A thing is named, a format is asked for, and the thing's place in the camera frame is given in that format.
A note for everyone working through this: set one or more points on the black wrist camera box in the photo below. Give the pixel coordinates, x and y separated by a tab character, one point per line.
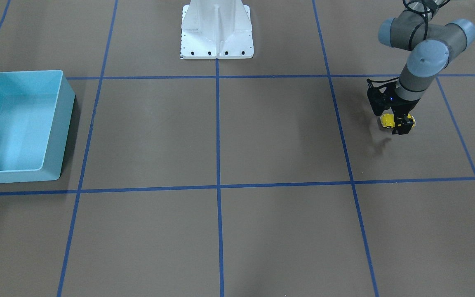
379	94

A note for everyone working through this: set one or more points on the light blue plastic bin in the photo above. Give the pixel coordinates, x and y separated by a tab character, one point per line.
35	114

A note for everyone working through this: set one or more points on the yellow beetle toy car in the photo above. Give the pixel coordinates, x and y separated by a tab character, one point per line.
399	125

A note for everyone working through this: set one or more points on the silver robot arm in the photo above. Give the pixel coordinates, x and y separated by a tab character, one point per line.
432	48

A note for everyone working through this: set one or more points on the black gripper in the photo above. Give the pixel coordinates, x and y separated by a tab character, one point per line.
405	109

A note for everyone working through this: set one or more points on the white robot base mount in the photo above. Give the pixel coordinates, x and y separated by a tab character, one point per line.
216	29

